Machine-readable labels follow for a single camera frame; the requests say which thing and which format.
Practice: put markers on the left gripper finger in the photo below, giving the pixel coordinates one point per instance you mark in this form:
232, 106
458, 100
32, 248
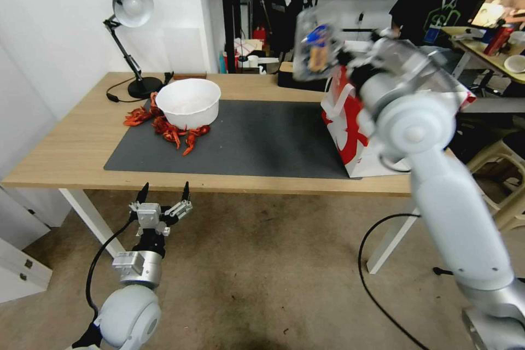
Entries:
180, 207
138, 204

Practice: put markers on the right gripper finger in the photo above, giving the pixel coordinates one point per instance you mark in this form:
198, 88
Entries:
343, 57

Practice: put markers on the clear plastic takeout container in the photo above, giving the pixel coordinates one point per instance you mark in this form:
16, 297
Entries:
316, 50

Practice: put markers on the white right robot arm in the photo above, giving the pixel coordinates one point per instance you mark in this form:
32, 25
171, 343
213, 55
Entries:
451, 223

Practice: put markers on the black box wooden lid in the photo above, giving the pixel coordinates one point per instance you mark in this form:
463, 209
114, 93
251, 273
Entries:
287, 79

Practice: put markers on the red white takeout bag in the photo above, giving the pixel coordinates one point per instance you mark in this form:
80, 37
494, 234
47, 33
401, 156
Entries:
348, 136

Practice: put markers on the red toy crayfish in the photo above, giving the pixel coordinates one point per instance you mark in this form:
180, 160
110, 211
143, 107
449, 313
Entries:
201, 130
160, 125
135, 118
154, 104
171, 137
190, 145

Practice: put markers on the wooden table white legs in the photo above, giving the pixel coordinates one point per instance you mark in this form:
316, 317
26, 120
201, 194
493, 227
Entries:
82, 132

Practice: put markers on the cardboard box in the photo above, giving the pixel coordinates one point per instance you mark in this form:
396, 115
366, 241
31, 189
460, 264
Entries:
248, 47

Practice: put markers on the dark grey table mat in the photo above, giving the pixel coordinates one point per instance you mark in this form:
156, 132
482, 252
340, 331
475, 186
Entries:
254, 141

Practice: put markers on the white paper bowl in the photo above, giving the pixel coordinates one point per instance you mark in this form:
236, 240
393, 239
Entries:
188, 100

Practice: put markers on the white cabinet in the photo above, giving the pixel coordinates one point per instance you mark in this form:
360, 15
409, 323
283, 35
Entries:
24, 239

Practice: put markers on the black metal rack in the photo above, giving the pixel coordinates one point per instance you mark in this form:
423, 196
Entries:
229, 13

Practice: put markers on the pale wooden desk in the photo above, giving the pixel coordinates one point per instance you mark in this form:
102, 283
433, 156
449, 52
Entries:
480, 52

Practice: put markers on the small black clip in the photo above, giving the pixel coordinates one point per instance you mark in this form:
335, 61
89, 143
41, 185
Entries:
168, 77

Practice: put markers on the beige plastic stool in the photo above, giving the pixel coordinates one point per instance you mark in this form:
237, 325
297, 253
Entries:
506, 198

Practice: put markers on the black desk lamp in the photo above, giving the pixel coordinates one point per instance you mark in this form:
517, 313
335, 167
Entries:
133, 5

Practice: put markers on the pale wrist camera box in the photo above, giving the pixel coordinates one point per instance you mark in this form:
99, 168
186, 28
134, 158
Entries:
147, 215

